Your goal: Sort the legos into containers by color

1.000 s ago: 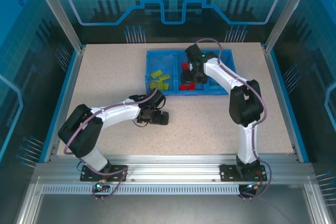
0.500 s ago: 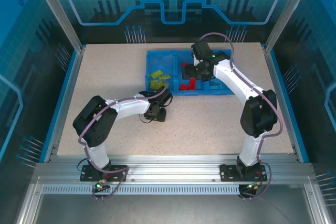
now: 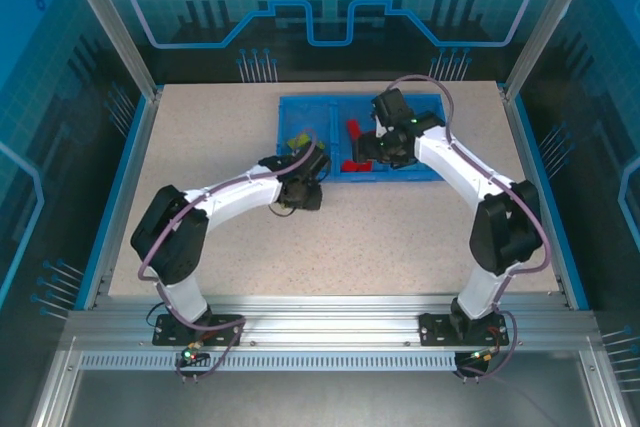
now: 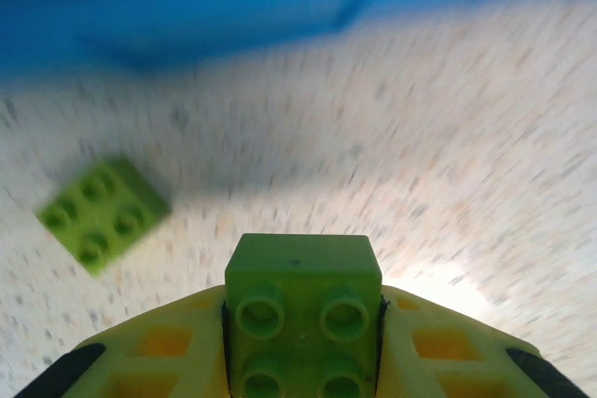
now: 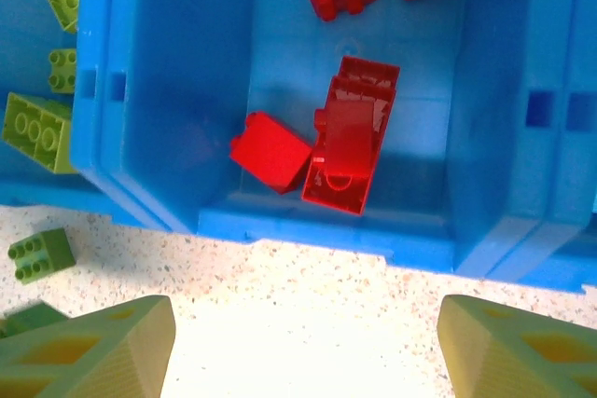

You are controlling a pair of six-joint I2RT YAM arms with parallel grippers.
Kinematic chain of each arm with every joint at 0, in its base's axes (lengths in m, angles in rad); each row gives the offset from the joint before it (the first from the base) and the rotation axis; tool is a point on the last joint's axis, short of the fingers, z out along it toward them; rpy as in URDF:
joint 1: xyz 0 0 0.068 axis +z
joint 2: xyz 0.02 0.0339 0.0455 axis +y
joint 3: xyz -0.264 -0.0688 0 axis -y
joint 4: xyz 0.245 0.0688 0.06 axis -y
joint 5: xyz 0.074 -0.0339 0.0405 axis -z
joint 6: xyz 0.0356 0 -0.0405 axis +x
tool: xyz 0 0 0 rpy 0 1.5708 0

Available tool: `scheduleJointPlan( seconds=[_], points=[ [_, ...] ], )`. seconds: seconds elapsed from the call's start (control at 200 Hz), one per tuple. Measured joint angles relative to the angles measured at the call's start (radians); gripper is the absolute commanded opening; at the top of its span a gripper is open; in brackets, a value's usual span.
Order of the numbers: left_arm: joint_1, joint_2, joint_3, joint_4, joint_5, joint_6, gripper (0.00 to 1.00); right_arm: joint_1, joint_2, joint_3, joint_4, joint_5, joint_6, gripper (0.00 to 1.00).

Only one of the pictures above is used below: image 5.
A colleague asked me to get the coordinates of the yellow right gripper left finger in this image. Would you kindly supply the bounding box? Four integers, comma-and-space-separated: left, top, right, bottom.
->
0, 294, 178, 398

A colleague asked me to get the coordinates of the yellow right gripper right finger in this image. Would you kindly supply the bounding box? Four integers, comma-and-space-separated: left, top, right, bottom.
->
439, 294, 597, 398

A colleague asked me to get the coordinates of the lime green two-by-four brick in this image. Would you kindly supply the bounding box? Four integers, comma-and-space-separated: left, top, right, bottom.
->
3, 91, 76, 176

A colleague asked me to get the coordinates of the red two-by-two lego brick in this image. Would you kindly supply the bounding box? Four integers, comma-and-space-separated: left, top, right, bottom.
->
229, 110, 313, 196

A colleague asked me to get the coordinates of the red smooth lego brick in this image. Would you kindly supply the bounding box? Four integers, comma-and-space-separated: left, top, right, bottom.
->
313, 99, 377, 179

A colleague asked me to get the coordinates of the green two-by-two lego brick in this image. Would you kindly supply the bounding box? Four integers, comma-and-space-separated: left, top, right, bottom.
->
7, 226, 76, 285

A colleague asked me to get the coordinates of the blue plastic storage bin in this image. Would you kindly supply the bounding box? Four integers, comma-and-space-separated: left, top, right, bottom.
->
97, 0, 582, 278
0, 0, 176, 234
484, 0, 597, 296

